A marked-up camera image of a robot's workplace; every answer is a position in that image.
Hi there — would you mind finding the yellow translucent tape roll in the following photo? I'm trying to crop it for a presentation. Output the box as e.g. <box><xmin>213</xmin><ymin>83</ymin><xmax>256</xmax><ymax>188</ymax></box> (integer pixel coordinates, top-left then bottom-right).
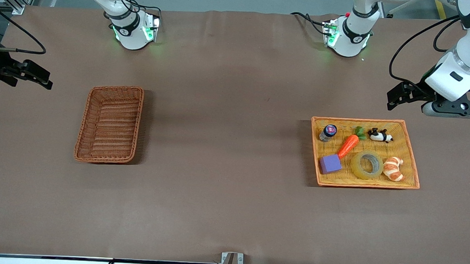
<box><xmin>350</xmin><ymin>150</ymin><xmax>384</xmax><ymax>181</ymax></box>

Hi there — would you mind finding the black base cable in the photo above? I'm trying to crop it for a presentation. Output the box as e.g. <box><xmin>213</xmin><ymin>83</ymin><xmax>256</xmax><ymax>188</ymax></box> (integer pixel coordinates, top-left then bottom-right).
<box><xmin>290</xmin><ymin>11</ymin><xmax>329</xmax><ymax>35</ymax></box>
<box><xmin>103</xmin><ymin>0</ymin><xmax>162</xmax><ymax>26</ymax></box>

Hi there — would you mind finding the brown table cover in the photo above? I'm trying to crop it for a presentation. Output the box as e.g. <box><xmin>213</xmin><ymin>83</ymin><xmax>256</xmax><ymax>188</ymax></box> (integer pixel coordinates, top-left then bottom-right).
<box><xmin>0</xmin><ymin>1</ymin><xmax>470</xmax><ymax>264</ymax></box>

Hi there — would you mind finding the toy croissant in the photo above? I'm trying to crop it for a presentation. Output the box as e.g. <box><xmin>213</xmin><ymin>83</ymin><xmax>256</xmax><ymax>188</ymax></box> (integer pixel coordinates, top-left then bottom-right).
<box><xmin>382</xmin><ymin>156</ymin><xmax>405</xmax><ymax>182</ymax></box>

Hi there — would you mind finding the black right base cable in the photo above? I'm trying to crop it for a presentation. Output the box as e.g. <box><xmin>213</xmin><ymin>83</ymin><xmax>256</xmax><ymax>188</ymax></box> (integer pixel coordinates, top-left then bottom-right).
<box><xmin>103</xmin><ymin>0</ymin><xmax>162</xmax><ymax>26</ymax></box>

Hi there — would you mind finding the metal table edge bracket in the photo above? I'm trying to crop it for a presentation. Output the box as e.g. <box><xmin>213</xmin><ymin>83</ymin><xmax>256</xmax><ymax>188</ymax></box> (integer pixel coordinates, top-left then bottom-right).
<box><xmin>221</xmin><ymin>252</ymin><xmax>244</xmax><ymax>264</ymax></box>

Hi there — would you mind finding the brown wicker basket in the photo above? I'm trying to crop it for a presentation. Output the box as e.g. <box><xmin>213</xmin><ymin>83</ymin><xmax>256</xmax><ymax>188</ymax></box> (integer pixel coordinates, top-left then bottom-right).
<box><xmin>73</xmin><ymin>84</ymin><xmax>145</xmax><ymax>166</ymax></box>

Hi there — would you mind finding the black left base cable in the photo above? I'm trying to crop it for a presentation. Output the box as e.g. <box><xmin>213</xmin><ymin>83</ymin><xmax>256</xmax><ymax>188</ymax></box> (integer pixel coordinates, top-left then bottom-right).
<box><xmin>290</xmin><ymin>11</ymin><xmax>329</xmax><ymax>35</ymax></box>

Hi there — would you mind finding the small jar blue lid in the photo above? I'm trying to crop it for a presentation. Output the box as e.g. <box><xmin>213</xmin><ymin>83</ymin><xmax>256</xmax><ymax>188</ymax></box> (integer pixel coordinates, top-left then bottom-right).
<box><xmin>319</xmin><ymin>124</ymin><xmax>338</xmax><ymax>143</ymax></box>

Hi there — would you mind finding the orange toy carrot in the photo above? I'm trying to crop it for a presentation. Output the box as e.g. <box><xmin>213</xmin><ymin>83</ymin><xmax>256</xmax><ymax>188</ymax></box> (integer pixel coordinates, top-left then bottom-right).
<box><xmin>337</xmin><ymin>126</ymin><xmax>367</xmax><ymax>161</ymax></box>

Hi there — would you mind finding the yellow orange-rimmed wicker basket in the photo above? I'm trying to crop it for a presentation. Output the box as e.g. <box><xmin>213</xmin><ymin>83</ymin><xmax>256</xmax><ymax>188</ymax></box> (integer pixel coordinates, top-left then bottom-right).
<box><xmin>308</xmin><ymin>116</ymin><xmax>423</xmax><ymax>191</ymax></box>

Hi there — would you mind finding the purple foam cube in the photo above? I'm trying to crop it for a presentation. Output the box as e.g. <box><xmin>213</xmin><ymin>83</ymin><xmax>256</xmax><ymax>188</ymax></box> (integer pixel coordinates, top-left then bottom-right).
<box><xmin>319</xmin><ymin>153</ymin><xmax>343</xmax><ymax>176</ymax></box>

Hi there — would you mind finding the black white panda toy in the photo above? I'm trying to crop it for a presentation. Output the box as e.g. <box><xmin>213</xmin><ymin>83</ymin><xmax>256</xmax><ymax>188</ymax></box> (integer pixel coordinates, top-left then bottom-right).
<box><xmin>367</xmin><ymin>128</ymin><xmax>394</xmax><ymax>143</ymax></box>

